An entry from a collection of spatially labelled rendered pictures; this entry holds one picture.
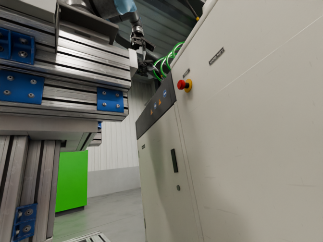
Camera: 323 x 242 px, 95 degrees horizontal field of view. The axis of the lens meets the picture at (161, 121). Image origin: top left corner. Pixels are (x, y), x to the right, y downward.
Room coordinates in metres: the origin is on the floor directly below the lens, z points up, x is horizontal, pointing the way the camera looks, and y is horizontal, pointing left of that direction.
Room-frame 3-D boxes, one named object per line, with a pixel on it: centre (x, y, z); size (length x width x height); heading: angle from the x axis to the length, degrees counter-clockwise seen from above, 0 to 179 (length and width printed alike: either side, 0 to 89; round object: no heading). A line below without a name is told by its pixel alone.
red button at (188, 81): (0.48, -0.10, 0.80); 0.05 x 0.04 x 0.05; 26
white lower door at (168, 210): (0.90, 0.07, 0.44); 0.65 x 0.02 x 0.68; 26
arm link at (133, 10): (0.67, 0.10, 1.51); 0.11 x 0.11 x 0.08; 81
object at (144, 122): (0.90, 0.06, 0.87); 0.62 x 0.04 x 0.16; 26
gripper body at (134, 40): (0.76, 0.08, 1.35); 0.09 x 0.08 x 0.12; 116
